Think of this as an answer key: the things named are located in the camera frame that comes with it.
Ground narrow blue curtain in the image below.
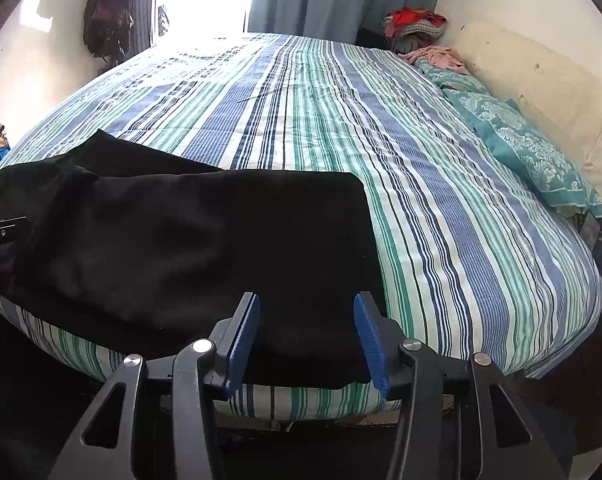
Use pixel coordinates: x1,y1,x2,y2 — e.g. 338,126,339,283
130,0,158,56

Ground black pants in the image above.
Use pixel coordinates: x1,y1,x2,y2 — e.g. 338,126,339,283
0,129,387,391

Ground red clothes pile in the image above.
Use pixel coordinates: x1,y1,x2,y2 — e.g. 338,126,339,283
383,7,449,41

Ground cream padded headboard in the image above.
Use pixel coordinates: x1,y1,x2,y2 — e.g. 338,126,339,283
454,20,602,201

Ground large teal patterned pillow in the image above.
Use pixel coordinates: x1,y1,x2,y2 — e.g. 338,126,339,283
443,87,602,221

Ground small teal patterned pillow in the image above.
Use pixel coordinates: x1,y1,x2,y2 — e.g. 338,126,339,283
413,57,492,96

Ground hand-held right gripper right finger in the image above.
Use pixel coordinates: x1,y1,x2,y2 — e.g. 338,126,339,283
352,290,567,480

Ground phone on bed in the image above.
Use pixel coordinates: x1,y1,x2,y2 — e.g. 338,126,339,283
578,212,602,251

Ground dark stool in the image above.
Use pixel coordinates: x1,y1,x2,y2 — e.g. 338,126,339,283
356,27,397,52

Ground dark coats on rack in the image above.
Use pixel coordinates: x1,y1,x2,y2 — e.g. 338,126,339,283
83,0,134,58

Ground bed with striped sheet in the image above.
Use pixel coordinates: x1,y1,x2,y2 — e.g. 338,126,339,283
0,32,602,421

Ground pink cloth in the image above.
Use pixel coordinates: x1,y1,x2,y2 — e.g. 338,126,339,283
398,45,467,71

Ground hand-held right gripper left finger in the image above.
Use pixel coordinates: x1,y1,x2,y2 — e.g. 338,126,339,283
48,291,262,480

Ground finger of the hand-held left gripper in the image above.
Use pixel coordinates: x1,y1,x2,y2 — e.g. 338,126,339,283
0,216,28,253

